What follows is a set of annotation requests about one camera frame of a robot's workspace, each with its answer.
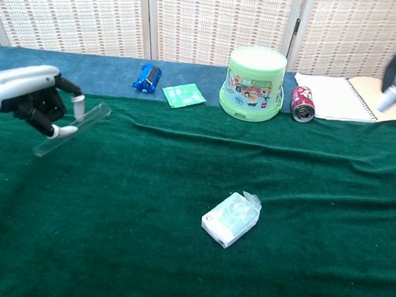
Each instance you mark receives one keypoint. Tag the small white green bottle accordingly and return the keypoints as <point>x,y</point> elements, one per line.
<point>228,218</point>

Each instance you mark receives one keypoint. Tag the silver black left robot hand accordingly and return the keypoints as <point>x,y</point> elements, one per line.
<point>18,83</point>

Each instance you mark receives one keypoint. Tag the blue snack packet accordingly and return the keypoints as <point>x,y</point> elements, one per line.
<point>145,80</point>

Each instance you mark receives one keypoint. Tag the woven bamboo folding screen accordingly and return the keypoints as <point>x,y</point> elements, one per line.
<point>210,16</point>

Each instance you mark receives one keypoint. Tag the clear glass test tube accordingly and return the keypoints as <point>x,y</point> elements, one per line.
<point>96,112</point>

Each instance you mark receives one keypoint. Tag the upturned green plastic bucket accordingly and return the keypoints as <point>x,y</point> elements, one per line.
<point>253,87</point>

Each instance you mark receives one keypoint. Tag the open spiral notebook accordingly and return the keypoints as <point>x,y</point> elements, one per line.
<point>332,96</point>

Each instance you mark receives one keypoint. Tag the red soda can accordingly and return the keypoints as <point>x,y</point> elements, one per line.
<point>302,102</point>

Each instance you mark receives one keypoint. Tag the small white stopper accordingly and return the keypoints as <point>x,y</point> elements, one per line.
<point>388,98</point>

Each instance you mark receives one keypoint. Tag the green white sachet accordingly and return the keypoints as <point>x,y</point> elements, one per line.
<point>183,95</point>

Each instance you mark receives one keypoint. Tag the dark green velvet cloth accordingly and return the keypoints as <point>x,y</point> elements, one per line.
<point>104,251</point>

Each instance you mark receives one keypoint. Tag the blue table cover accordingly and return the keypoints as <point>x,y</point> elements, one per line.
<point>103,72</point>

